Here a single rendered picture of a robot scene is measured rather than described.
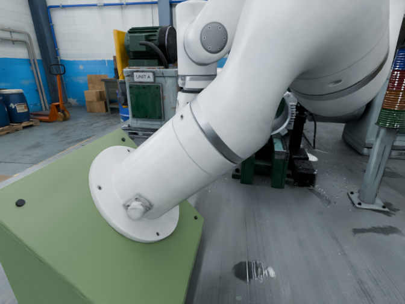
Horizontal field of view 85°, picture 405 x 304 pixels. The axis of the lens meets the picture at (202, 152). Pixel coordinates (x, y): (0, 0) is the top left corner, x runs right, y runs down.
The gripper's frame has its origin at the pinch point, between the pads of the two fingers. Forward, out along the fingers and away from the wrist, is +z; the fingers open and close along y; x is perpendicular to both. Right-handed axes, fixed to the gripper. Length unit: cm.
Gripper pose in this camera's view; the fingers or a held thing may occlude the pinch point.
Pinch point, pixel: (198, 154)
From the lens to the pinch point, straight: 55.0
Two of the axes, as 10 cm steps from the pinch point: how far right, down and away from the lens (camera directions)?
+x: -4.1, -3.3, 8.5
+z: 0.0, 9.3, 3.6
